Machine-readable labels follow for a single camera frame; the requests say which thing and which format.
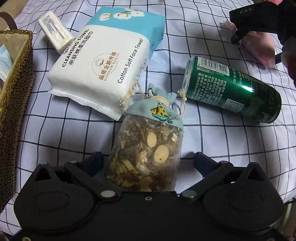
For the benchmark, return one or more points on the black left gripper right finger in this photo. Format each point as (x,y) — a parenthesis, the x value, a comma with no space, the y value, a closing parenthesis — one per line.
(204,164)

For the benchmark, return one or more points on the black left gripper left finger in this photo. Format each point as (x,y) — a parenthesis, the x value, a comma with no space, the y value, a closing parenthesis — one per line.
(93,164)

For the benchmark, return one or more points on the herb sachet with blue top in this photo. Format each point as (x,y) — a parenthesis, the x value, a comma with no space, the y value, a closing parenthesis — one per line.
(147,150)

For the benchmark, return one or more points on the white pocket tissue pack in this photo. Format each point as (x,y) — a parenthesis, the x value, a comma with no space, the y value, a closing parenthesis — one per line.
(58,35)

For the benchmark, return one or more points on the blue surgical face masks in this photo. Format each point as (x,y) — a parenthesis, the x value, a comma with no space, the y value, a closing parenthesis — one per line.
(6,63)

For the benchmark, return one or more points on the pink soft toy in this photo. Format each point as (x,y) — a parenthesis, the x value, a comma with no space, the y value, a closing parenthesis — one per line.
(261,46)

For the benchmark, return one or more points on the blue white checkered sheet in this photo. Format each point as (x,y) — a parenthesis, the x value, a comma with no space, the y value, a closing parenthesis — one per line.
(57,129)

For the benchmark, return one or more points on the green drink can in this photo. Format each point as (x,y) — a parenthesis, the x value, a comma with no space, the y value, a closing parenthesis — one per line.
(216,84)

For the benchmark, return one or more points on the woven basket with floral liner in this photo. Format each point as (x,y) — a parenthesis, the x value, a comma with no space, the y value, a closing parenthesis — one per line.
(14,97)

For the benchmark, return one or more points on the blue white cleansing towel pack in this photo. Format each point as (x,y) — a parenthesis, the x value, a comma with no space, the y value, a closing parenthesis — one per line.
(106,58)

